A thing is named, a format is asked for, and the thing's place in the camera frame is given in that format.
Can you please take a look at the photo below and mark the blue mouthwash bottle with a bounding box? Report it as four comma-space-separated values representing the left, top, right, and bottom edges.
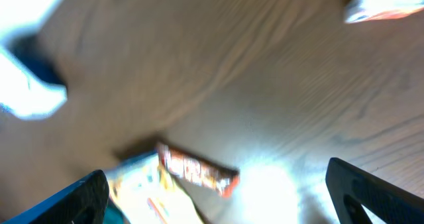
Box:
103, 200, 124, 224

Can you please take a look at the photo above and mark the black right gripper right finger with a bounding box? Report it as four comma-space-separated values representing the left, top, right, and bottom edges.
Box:
325, 157, 423, 223

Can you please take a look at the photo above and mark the white barcode scanner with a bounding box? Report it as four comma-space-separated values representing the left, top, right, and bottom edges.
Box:
1, 0, 68, 121

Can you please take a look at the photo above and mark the small orange snack packet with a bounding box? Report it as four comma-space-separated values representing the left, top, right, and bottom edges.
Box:
344, 0, 423, 24

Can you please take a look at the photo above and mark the red chocolate bar wrapper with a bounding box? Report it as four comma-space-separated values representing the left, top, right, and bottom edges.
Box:
156, 142, 240, 198

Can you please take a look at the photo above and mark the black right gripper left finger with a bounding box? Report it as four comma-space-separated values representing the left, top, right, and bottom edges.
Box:
4, 170, 109, 224

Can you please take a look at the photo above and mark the yellow snack bag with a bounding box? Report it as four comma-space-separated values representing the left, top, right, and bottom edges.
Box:
105, 151, 204, 224

